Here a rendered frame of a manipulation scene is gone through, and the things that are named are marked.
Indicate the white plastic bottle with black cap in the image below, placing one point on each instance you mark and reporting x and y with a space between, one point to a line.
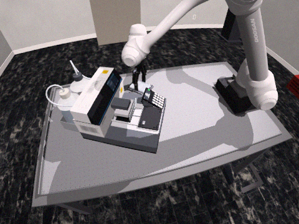
79 83

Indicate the white plastic bottle with cream cap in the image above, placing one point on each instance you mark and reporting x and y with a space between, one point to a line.
67 99

